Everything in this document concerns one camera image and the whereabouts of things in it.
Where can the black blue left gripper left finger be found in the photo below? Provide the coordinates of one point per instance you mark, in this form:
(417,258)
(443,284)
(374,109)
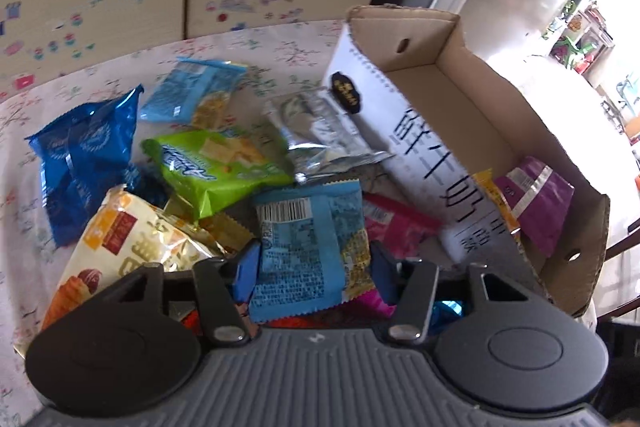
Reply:
(220,287)

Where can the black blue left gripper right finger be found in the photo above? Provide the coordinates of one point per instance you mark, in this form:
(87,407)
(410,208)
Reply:
(410,286)

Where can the yellow waffle snack packet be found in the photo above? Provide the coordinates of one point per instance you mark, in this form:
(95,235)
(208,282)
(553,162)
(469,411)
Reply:
(220,233)

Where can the pink snack packet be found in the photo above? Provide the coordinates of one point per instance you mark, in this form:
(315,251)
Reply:
(401,229)

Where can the light blue barcode snack packet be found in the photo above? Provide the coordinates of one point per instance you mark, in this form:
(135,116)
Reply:
(315,250)

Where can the dark blue foil snack packet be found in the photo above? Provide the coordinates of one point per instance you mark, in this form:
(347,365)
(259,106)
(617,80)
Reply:
(85,152)

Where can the red snack packet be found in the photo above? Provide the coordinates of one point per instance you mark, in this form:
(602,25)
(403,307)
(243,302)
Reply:
(329,319)

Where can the cream bread snack packet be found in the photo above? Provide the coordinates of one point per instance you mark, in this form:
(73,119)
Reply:
(125,233)

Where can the green cracker snack packet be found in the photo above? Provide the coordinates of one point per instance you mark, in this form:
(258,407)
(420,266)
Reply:
(211,170)

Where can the orange snack packet in box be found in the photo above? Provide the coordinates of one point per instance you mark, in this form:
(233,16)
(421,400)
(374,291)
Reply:
(485,180)

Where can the purple snack packet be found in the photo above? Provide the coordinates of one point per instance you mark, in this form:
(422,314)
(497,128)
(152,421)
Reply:
(539,198)

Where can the silver foil snack packet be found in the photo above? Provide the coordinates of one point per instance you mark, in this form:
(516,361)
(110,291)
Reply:
(321,139)

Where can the cardboard milk box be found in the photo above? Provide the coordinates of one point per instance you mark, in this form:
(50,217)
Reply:
(445,115)

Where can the light blue cracker packet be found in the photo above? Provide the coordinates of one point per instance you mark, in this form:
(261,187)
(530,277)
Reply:
(196,93)

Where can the floral tablecloth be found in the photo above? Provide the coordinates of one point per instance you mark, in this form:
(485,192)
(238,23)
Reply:
(134,354)

